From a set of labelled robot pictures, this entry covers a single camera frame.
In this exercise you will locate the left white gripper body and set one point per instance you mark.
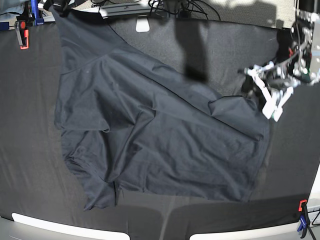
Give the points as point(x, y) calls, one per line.
point(275, 94)

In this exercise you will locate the dark navy t-shirt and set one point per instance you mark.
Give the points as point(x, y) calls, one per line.
point(130, 122)

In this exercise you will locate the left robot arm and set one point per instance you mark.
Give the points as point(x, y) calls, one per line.
point(302, 67)

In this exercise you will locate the red blue clamp bottom right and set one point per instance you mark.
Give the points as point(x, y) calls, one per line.
point(304, 220)

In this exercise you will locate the white tab on cloth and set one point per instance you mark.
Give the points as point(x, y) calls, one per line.
point(142, 25)

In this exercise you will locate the black table cloth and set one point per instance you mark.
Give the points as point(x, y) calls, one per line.
point(35, 181)

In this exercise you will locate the blue clamp top left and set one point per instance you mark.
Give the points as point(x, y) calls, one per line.
point(37, 7)

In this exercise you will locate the red black clamp left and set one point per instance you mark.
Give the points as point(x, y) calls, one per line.
point(22, 33)

